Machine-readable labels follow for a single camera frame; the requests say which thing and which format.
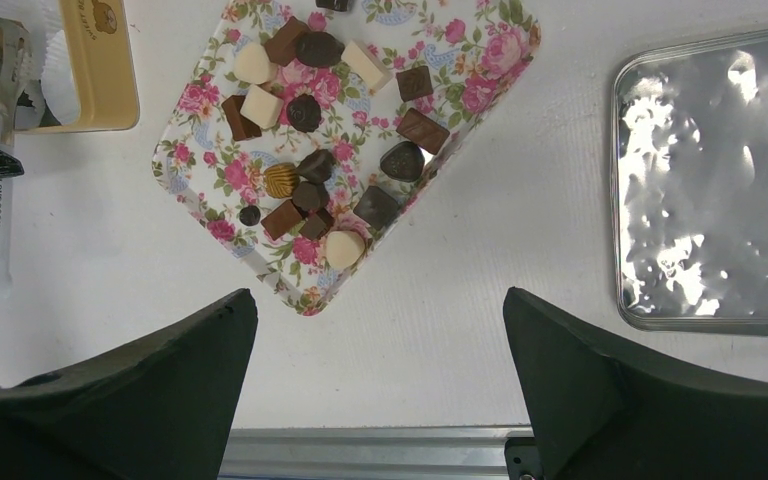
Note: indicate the floral rectangular tray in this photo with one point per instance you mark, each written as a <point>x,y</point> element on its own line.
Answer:
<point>475,51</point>

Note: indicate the brown square chocolate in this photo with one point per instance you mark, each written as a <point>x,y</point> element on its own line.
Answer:
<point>414,83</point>

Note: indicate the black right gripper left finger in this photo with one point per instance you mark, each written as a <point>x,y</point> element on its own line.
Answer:
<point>159,407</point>

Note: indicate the yellow tin box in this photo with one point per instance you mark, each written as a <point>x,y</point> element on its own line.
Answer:
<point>102,64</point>

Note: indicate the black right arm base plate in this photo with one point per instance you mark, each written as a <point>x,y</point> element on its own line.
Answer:
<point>522,459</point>

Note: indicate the white paper cup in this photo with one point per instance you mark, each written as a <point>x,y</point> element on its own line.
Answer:
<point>58,84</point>

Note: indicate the dark heart chocolate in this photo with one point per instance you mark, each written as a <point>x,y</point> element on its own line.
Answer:
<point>404,162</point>

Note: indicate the gold striped chocolate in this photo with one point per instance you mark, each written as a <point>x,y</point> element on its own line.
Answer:
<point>281,180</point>

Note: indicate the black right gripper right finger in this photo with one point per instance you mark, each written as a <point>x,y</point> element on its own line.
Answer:
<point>601,406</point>

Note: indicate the dark round swirl chocolate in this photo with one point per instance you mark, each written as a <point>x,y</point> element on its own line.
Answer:
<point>304,113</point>

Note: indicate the aluminium frame rail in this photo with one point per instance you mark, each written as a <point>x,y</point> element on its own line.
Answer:
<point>466,452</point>

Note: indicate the silver tin lid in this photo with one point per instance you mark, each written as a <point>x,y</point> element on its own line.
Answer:
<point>689,186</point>

